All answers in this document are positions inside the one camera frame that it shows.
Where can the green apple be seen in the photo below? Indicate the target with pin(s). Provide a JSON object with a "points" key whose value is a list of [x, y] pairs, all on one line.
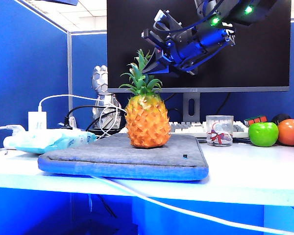
{"points": [[263, 134]]}

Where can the white gray mechanical keyboard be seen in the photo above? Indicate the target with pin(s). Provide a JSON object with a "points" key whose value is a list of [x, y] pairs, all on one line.
{"points": [[186, 127]]}

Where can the light blue wipes pack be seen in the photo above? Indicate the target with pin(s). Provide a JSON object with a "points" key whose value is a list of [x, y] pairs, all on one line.
{"points": [[61, 143]]}

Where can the rubik's cube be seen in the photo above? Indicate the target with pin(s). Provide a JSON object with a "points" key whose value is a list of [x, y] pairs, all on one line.
{"points": [[256, 120]]}

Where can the black computer monitor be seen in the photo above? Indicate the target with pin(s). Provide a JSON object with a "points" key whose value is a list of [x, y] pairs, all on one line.
{"points": [[127, 36]]}

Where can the orange fruit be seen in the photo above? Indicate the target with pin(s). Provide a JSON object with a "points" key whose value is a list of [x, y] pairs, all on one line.
{"points": [[291, 132]]}

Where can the black ball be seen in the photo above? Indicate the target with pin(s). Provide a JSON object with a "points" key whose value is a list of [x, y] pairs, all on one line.
{"points": [[280, 118]]}

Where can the orange artificial pineapple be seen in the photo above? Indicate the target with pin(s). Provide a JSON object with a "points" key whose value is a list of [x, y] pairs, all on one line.
{"points": [[147, 122]]}

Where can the white power strip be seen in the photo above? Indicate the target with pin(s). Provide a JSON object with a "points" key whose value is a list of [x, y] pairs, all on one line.
{"points": [[8, 142]]}

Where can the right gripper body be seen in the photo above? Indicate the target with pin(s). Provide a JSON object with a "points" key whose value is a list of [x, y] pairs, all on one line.
{"points": [[193, 46]]}

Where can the white power adapter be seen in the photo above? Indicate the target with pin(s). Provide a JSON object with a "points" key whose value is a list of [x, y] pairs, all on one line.
{"points": [[37, 121]]}

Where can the silver robot figurine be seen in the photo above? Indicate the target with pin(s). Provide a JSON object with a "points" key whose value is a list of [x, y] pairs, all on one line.
{"points": [[100, 80]]}

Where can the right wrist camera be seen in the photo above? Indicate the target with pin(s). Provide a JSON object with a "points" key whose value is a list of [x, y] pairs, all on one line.
{"points": [[169, 22]]}

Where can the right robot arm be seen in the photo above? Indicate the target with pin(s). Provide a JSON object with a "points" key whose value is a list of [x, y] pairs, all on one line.
{"points": [[235, 9]]}

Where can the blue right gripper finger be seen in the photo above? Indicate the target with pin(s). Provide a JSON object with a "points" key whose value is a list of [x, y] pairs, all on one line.
{"points": [[155, 60], [166, 69]]}

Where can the clear cup with red ribbon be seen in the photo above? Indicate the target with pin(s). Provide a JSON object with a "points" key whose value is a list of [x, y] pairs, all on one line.
{"points": [[219, 127]]}

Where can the gray partition post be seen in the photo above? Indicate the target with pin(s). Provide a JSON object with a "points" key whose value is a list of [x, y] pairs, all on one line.
{"points": [[69, 73]]}

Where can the gray monitor stand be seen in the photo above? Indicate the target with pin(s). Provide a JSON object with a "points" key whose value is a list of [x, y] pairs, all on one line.
{"points": [[186, 105]]}

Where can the gray felt laptop bag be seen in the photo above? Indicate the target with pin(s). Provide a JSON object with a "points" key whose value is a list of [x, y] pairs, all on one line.
{"points": [[100, 154]]}

